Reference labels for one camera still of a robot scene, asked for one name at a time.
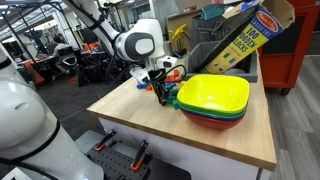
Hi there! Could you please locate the green plastic bowl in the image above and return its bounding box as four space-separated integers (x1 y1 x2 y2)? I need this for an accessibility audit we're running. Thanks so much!
178 102 250 119

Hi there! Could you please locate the brown cardboard box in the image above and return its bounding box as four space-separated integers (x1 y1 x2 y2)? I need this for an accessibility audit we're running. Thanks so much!
165 9 204 54

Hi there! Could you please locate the black office chair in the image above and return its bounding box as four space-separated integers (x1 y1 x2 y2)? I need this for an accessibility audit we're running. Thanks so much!
59 45 78 68

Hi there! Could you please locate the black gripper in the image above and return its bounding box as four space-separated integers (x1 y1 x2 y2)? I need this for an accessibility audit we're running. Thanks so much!
147 68 170 107

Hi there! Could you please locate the teal cloth item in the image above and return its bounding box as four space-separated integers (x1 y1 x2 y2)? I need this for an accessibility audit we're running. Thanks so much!
199 3 228 21

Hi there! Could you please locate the red plastic bowl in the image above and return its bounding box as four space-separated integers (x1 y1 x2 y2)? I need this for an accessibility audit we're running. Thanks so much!
181 110 247 131

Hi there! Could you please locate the black orange clamp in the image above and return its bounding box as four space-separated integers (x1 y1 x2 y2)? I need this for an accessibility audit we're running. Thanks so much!
94 129 118 153
129 139 150 173

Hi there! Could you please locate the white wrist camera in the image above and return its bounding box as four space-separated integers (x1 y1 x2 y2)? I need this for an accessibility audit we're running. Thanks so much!
129 66 151 84

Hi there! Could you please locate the blue plastic bowl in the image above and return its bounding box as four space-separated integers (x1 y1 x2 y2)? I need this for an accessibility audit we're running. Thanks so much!
179 107 248 123

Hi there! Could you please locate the gray fabric basket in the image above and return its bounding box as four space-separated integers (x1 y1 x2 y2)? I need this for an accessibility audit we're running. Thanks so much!
190 13 241 51

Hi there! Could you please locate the wooden blocks cardboard box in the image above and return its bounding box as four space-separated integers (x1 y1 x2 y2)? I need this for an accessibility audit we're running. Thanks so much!
199 0 296 75

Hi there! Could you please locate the yellow plastic bowl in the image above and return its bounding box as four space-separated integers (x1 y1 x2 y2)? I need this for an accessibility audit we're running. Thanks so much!
176 73 251 116

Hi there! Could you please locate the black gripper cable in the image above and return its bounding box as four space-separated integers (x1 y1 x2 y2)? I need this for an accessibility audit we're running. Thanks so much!
146 64 188 84

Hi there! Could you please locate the gray plastic bin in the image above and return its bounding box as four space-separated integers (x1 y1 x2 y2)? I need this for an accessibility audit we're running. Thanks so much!
184 40 261 84

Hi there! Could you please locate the red tool cabinet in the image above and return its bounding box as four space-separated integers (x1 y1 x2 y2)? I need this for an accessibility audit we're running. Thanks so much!
258 0 320 96

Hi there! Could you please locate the black metal frame rack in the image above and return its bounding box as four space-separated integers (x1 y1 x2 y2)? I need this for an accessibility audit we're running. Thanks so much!
0 0 84 61

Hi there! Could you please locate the seated person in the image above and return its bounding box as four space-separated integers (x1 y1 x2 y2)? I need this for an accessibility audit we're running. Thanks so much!
51 34 73 58

